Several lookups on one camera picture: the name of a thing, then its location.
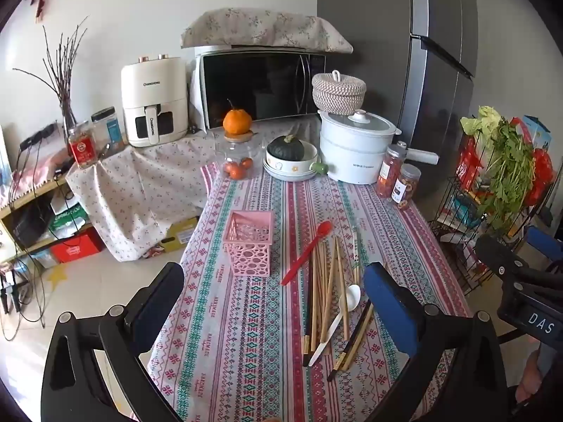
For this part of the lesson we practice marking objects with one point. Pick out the white electric cooking pot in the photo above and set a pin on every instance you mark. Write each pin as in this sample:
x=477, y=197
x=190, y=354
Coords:
x=352, y=149

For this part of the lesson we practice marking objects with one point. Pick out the person's right hand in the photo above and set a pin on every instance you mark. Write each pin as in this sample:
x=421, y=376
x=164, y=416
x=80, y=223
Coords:
x=530, y=378

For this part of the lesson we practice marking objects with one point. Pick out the jar with brown label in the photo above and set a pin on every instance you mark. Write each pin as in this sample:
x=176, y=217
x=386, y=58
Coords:
x=404, y=189

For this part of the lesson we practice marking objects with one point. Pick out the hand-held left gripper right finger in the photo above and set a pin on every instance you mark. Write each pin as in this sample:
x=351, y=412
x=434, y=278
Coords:
x=387, y=307

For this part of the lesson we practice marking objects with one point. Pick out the large orange citrus fruit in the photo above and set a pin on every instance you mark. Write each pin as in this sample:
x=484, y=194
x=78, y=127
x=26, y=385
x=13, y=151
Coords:
x=237, y=121

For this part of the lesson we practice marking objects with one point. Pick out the glass jar with red label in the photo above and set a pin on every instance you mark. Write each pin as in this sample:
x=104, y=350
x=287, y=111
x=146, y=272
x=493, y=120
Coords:
x=82, y=147

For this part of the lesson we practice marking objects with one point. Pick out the blue carton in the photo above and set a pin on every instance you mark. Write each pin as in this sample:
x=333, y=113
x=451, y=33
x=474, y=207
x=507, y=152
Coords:
x=537, y=132

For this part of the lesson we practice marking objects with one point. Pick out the pink plastic utensil basket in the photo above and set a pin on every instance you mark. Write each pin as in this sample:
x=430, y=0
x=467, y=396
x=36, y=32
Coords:
x=248, y=250

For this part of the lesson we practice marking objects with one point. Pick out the vase of dry branches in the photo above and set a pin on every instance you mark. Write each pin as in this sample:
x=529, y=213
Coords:
x=66, y=96

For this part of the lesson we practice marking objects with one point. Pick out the dark green squash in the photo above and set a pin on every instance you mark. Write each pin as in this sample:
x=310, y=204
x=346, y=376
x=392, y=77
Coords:
x=286, y=148

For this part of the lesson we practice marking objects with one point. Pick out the jar with blue label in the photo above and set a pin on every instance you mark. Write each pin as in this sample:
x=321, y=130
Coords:
x=107, y=129

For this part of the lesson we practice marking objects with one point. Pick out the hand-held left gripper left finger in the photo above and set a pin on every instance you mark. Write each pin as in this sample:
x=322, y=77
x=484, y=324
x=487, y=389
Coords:
x=154, y=325

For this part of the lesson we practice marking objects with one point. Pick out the black power strip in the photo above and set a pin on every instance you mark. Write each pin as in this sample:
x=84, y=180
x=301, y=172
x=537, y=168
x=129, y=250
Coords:
x=37, y=137

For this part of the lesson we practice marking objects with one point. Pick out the green plastic bag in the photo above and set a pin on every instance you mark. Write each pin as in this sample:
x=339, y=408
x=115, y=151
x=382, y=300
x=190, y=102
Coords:
x=66, y=220

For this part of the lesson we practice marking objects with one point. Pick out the pile of chopsticks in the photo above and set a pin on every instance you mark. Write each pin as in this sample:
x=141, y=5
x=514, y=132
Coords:
x=327, y=281

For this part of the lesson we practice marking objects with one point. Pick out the white ceramic plate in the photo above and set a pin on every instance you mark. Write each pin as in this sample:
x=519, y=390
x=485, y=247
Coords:
x=286, y=177

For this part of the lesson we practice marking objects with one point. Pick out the striped patterned tablecloth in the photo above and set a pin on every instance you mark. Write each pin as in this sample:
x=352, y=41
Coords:
x=246, y=343

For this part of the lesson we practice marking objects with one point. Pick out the wooden shelf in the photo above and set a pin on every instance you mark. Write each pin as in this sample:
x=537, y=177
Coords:
x=26, y=202

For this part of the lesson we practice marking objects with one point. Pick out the glass jar with wooden lid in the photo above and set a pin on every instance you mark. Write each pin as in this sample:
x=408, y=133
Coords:
x=235, y=149

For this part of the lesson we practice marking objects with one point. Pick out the white floral cabinet cloth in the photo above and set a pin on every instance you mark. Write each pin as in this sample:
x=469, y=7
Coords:
x=145, y=193

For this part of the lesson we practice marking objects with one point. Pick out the pink cloth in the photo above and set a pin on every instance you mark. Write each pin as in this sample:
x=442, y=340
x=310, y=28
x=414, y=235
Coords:
x=48, y=165

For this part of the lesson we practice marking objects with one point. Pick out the jar of red snacks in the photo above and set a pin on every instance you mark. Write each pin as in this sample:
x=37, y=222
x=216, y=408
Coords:
x=389, y=173

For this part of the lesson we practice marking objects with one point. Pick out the white plastic spoon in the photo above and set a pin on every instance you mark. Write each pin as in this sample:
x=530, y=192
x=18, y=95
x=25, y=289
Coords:
x=349, y=299

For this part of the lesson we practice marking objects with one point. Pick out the yellow cardboard box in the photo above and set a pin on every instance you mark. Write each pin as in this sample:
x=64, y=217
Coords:
x=178, y=235

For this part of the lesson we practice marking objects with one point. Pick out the grey refrigerator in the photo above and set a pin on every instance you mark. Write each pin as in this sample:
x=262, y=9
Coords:
x=365, y=44

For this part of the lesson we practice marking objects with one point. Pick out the black door microwave oven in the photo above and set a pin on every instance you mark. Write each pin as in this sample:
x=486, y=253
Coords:
x=259, y=83

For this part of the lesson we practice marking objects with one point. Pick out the red snack bag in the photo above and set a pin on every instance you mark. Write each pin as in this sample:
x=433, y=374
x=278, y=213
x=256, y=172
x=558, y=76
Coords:
x=467, y=160

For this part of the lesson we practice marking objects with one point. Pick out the yellow star floor sticker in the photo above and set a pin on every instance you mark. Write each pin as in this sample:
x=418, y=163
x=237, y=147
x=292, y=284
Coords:
x=56, y=278

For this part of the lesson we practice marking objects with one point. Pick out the white patterned chopstick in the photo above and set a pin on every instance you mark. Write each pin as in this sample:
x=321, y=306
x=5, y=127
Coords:
x=355, y=250

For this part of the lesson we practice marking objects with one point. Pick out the leafy green vegetables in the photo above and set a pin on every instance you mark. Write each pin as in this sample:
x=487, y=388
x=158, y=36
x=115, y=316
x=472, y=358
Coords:
x=501, y=171

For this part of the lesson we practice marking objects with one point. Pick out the red plastic bag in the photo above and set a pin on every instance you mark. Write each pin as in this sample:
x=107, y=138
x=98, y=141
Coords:
x=541, y=176

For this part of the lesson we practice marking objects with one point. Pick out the red cardboard box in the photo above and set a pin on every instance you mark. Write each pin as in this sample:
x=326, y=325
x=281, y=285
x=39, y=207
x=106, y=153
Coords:
x=77, y=246

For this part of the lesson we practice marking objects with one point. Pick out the small tangerine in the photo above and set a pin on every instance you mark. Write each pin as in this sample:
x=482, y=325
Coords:
x=246, y=163
x=233, y=170

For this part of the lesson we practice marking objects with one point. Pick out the cream air fryer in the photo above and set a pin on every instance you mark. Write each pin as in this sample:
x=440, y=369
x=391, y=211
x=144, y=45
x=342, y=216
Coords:
x=154, y=92

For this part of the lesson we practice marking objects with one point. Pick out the red plastic spoon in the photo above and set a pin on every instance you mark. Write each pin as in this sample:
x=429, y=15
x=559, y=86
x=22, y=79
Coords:
x=308, y=255

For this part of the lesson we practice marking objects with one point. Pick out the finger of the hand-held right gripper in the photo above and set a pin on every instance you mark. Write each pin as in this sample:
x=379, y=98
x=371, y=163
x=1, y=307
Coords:
x=543, y=244
x=499, y=257

